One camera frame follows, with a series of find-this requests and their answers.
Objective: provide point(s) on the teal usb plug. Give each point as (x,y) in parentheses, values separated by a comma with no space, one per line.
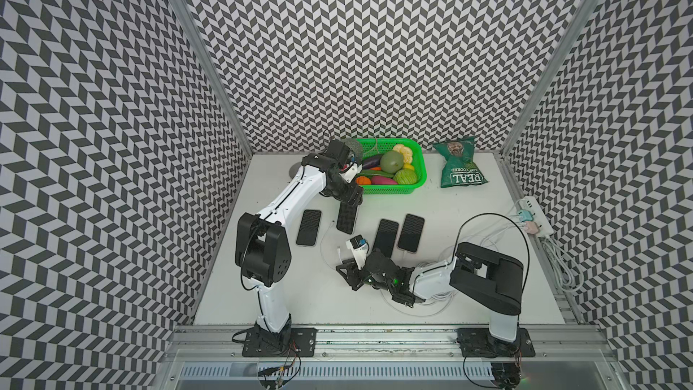
(525,215)

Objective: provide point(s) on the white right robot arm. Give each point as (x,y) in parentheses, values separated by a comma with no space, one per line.
(488,277)

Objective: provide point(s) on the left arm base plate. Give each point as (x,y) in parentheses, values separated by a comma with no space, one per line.
(261,343)

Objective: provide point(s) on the magenta sweet potato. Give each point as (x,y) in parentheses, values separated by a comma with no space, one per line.
(383,181)

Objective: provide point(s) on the pink usb plug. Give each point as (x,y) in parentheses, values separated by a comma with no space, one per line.
(532,228)

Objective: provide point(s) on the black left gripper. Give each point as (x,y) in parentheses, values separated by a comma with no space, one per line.
(351,195)

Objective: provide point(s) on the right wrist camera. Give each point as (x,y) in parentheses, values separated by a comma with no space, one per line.
(360,250)

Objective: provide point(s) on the netted green melon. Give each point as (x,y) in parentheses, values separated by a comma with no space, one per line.
(356,148)

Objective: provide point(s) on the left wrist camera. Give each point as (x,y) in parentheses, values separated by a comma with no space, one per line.
(345,157)

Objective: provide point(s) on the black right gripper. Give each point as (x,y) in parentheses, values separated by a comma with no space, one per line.
(352,273)

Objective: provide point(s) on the purple eggplant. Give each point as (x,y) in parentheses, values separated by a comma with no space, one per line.
(372,162)

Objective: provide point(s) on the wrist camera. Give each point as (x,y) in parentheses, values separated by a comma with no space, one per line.
(345,157)
(360,250)

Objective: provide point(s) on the black phone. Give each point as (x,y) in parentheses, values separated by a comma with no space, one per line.
(309,228)

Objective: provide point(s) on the white usb power strip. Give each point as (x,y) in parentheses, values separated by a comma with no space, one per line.
(531,204)

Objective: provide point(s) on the green cucumber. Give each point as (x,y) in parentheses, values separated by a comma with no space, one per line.
(372,173)

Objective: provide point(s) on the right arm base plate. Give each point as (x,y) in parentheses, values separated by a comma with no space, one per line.
(478,342)

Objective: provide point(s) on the pink case phone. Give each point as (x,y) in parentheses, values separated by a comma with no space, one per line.
(411,234)
(386,236)

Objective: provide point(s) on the green cabbage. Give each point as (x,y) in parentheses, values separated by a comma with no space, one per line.
(406,177)

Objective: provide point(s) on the grey case phone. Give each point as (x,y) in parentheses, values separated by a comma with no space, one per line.
(346,219)

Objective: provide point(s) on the green chips bag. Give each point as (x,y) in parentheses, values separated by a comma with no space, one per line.
(460,169)

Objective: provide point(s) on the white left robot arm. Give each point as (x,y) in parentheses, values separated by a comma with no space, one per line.
(263,252)

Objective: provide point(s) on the pale green round fruit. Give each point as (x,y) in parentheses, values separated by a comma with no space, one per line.
(391,162)

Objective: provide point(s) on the green plastic basket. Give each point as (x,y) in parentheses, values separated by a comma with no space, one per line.
(376,146)

